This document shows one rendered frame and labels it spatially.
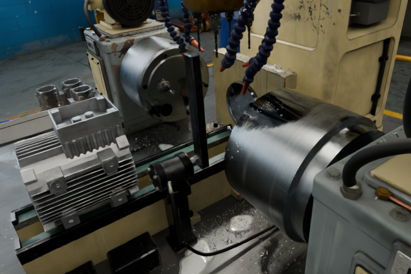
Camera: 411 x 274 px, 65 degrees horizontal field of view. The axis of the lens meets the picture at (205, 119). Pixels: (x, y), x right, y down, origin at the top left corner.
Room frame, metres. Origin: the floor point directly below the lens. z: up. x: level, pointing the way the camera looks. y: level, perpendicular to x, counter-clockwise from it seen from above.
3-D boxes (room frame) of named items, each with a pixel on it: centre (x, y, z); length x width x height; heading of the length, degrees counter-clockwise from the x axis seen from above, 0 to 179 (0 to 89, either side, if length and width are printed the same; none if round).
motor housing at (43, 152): (0.58, 0.28, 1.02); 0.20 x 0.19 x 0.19; 120
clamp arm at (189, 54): (0.58, 0.02, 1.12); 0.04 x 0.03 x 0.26; 120
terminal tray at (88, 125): (0.60, 0.25, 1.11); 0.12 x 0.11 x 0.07; 120
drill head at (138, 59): (1.07, 0.15, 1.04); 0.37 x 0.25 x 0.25; 30
